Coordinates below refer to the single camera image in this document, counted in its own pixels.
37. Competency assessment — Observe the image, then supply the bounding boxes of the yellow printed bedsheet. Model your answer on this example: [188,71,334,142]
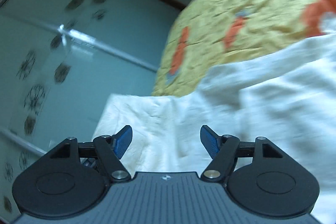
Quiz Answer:
[151,0,336,97]

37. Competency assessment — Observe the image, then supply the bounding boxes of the white pants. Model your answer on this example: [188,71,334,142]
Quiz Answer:
[92,18,336,224]

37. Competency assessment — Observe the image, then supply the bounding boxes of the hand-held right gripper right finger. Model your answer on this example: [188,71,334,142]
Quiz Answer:
[200,124,284,183]

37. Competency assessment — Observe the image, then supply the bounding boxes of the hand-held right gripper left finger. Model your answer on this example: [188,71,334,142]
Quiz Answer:
[49,125,133,183]

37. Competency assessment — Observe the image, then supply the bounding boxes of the flower print wardrobe door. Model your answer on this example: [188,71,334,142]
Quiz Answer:
[0,0,181,224]

